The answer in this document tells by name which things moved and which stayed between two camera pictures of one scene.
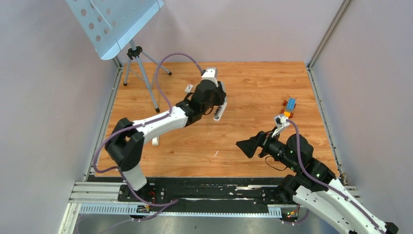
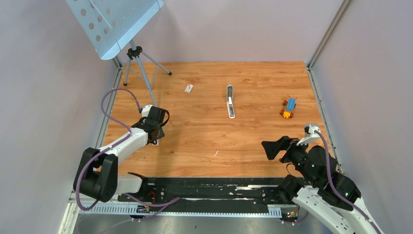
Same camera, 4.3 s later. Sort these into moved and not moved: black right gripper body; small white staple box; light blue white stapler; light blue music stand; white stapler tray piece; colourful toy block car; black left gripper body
Moved: black right gripper body; black left gripper body; light blue white stapler
Not moved: light blue music stand; colourful toy block car; small white staple box; white stapler tray piece
